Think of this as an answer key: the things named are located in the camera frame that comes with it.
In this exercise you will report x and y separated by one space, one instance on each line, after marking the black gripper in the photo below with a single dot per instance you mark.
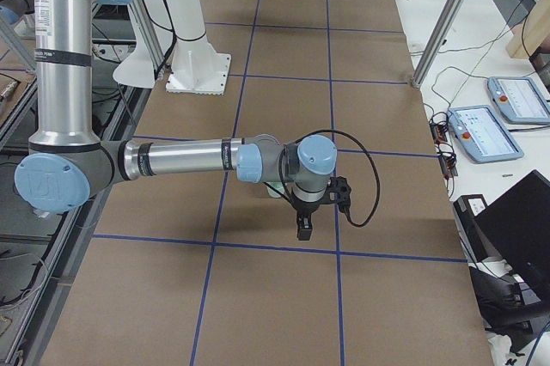
306 208

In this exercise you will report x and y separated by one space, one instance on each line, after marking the green plastic cup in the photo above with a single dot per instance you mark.
275 189

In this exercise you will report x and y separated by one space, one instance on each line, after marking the black box on table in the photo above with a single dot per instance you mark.
467 208

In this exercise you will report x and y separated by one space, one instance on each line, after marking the near blue teach pendant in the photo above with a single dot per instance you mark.
483 135

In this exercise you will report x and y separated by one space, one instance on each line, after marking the blue teach pendant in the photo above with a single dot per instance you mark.
519 100
483 135

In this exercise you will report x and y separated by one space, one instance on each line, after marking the black laptop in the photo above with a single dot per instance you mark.
517 225

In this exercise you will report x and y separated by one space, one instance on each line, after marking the far blue teach pendant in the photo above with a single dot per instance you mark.
519 100

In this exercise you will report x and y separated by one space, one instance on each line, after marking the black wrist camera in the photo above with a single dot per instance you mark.
340 194

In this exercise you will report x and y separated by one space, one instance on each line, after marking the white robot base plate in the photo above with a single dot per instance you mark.
201 75

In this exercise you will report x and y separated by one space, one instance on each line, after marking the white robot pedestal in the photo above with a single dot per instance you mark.
170 28

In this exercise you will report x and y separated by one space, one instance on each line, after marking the aluminium frame post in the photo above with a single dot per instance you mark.
444 22

